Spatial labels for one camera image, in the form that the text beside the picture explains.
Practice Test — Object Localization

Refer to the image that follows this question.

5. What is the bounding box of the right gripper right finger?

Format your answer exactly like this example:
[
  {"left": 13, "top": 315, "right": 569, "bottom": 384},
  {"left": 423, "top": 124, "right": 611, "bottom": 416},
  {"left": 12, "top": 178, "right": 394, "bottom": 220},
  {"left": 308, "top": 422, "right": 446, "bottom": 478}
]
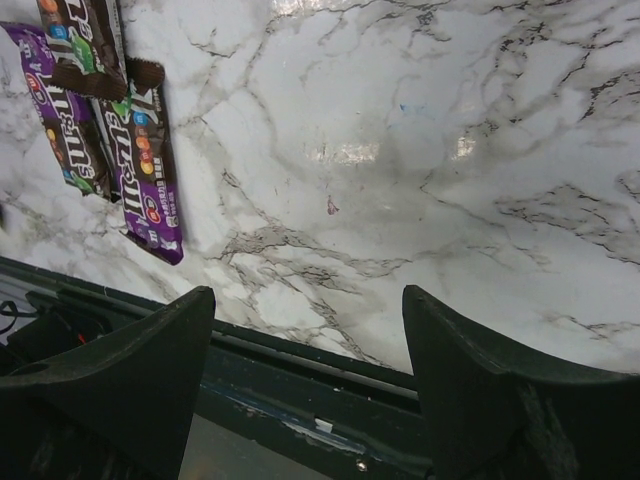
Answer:
[{"left": 402, "top": 285, "right": 639, "bottom": 479}]

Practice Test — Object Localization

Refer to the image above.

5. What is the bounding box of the purple m&m pack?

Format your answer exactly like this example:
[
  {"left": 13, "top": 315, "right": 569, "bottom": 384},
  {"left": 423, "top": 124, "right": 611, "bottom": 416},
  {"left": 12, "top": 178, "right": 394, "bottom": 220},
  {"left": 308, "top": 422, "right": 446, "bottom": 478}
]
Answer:
[
  {"left": 1, "top": 22, "right": 112, "bottom": 200},
  {"left": 37, "top": 0, "right": 128, "bottom": 101},
  {"left": 92, "top": 58, "right": 184, "bottom": 265}
]

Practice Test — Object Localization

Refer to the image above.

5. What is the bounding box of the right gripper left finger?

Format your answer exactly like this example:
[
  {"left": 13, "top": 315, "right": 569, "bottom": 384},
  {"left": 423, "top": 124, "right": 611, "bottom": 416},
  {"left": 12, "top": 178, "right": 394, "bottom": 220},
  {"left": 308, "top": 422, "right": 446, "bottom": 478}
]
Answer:
[{"left": 1, "top": 287, "right": 215, "bottom": 479}]

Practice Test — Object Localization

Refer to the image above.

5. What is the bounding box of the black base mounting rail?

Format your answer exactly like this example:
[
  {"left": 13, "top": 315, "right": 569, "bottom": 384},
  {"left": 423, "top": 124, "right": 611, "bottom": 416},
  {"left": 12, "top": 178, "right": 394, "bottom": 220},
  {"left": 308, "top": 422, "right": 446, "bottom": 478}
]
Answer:
[{"left": 0, "top": 254, "right": 436, "bottom": 480}]

